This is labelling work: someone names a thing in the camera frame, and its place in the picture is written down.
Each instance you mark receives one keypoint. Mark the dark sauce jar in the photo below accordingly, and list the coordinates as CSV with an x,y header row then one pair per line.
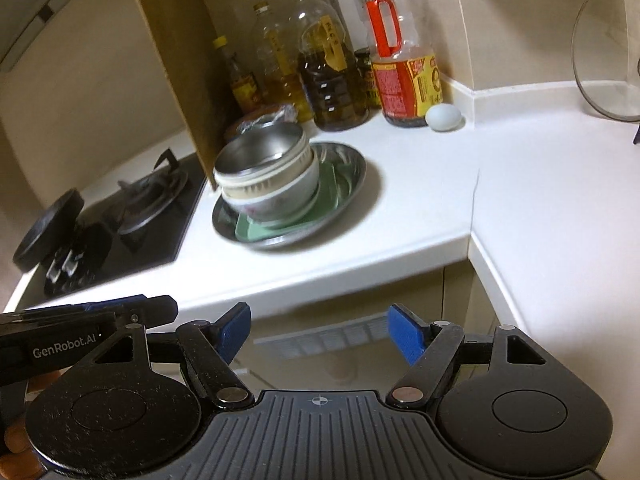
x,y
369,80

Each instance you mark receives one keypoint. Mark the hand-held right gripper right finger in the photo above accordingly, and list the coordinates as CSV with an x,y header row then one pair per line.
x,y
407,332

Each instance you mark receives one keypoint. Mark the beige kitchen cabinet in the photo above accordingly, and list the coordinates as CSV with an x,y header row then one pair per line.
x,y
450,300

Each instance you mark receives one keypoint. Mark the black gas stove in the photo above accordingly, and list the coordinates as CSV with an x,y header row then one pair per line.
x,y
150,220

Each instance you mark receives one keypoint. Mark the plastic wrapped bowl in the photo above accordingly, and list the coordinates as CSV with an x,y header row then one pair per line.
x,y
260,116

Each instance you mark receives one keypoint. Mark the person's left hand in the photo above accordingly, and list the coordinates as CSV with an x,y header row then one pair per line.
x,y
17,442

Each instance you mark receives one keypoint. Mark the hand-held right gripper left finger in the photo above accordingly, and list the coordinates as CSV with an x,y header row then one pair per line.
x,y
232,331

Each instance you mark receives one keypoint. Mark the pale egg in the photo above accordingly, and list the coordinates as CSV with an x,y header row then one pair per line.
x,y
443,116

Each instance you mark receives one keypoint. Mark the green square plate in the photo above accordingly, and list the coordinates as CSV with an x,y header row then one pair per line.
x,y
330,187

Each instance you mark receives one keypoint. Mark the small dark sauce bottle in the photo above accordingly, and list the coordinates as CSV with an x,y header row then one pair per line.
x,y
245,85

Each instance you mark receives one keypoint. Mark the brown cardboard panel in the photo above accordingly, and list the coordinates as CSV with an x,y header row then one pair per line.
x,y
180,60

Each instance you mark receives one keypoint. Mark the white floral bowl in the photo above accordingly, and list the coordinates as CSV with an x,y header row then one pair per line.
x,y
282,205

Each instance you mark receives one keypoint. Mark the black disc-shaped object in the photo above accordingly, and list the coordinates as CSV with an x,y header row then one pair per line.
x,y
47,230

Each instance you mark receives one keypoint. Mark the range hood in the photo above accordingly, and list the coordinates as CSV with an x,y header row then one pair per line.
x,y
45,5

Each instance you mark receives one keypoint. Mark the large steel basin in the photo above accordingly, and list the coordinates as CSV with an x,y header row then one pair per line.
x,y
357,165

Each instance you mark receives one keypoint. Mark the glass pot lid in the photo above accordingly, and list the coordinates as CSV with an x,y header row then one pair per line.
x,y
610,60

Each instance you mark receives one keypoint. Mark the small steel bowl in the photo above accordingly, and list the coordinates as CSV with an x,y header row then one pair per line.
x,y
265,147

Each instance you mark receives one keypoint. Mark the yellow cooking oil bottle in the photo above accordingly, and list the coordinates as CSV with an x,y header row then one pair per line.
x,y
277,70

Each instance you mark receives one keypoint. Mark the large dark oil bottle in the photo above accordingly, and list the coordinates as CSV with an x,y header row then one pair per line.
x,y
332,85

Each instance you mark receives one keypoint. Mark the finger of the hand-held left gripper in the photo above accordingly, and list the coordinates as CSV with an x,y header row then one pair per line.
x,y
107,305
157,311

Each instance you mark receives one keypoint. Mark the metal vent grille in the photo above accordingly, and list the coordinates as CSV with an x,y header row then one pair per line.
x,y
325,337

